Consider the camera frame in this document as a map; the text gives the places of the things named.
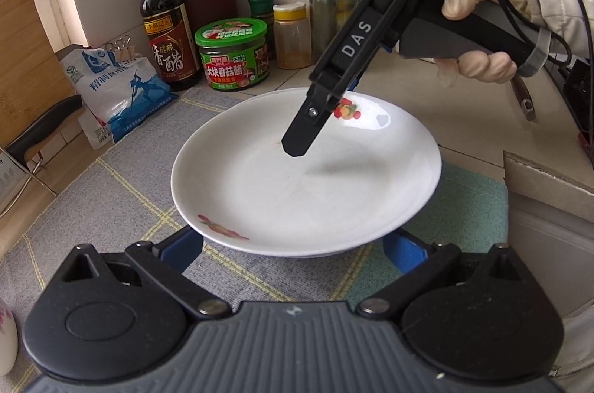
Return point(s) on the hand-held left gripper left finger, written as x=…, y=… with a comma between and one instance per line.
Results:
x=183, y=246

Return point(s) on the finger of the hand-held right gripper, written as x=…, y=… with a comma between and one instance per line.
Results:
x=301, y=133

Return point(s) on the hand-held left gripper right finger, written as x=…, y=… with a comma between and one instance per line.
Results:
x=403, y=249

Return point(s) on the white fruit-print plate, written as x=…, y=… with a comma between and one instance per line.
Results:
x=278, y=179
x=325, y=255

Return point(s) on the white pink-flower bowl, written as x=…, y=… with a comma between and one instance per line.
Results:
x=5, y=337

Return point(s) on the grey green checked dish mat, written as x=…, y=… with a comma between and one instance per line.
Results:
x=116, y=198

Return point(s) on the red-cap clear oil bottle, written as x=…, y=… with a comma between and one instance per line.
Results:
x=332, y=3

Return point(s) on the yellow-cap spice jar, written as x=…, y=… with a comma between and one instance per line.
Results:
x=292, y=35

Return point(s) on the green-lid sauce jar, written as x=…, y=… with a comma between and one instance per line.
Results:
x=232, y=54

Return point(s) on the green-cap spice jar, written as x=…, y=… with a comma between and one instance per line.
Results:
x=261, y=12

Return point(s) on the blue white salt bag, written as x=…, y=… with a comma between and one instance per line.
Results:
x=120, y=96

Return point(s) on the dark vinegar bottle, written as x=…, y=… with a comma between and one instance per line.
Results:
x=164, y=31

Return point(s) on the metal binder clips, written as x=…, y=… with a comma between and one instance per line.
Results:
x=119, y=48

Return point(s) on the person's white jacket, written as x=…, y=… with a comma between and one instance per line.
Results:
x=577, y=356

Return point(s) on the bamboo cutting board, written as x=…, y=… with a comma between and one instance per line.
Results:
x=28, y=49

